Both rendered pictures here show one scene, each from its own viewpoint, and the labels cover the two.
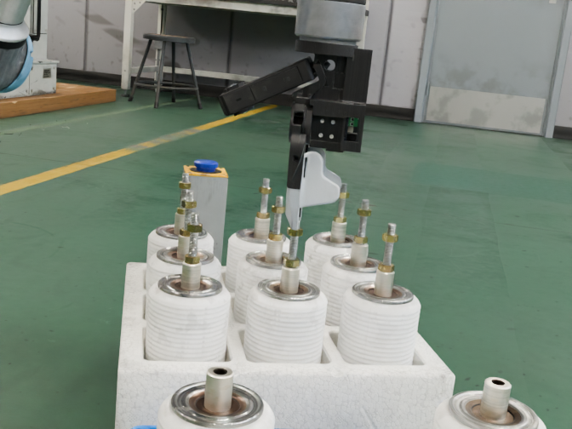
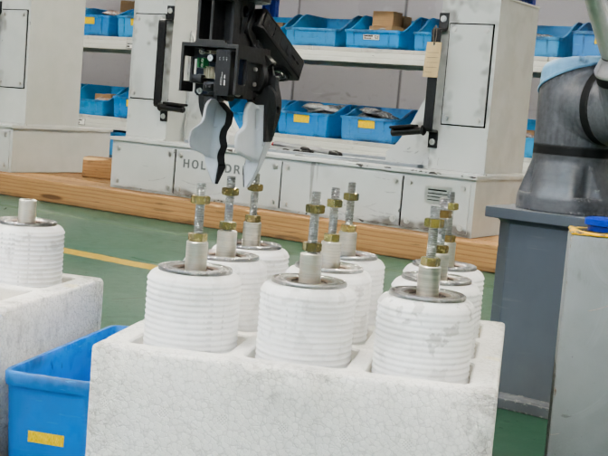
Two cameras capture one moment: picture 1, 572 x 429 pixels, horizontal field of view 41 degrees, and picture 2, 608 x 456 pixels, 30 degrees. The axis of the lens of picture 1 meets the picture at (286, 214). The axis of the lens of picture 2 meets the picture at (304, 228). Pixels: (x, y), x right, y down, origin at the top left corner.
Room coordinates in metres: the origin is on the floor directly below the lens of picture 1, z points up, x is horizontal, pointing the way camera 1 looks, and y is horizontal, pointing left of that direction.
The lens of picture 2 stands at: (1.43, -1.15, 0.42)
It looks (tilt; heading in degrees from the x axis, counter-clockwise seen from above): 6 degrees down; 112
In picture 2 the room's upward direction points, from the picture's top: 5 degrees clockwise
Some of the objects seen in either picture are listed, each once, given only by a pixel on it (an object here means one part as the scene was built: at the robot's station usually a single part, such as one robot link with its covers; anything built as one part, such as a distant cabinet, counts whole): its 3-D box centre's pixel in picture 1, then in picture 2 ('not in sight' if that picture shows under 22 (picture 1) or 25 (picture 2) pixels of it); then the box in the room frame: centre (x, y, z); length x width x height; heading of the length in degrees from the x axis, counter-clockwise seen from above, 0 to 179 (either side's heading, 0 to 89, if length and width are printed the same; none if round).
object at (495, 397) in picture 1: (494, 400); not in sight; (0.61, -0.19, 0.26); 0.02 x 0.02 x 0.03
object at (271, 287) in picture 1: (288, 289); (225, 256); (0.88, -0.01, 0.25); 0.08 x 0.08 x 0.01
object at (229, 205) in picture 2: (293, 248); (229, 209); (0.88, -0.01, 0.30); 0.01 x 0.01 x 0.08
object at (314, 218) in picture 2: (362, 226); (313, 229); (1.02, -0.11, 0.30); 0.01 x 0.01 x 0.08
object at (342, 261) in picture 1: (357, 264); (308, 282); (1.02, -0.11, 0.25); 0.08 x 0.08 x 0.01
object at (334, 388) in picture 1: (262, 370); (317, 411); (1.00, 0.01, 0.09); 0.39 x 0.39 x 0.18; 11
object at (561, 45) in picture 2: not in sight; (544, 41); (0.21, 5.17, 0.89); 0.50 x 0.38 x 0.21; 79
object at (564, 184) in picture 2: not in sight; (568, 178); (1.15, 0.60, 0.35); 0.15 x 0.15 x 0.10
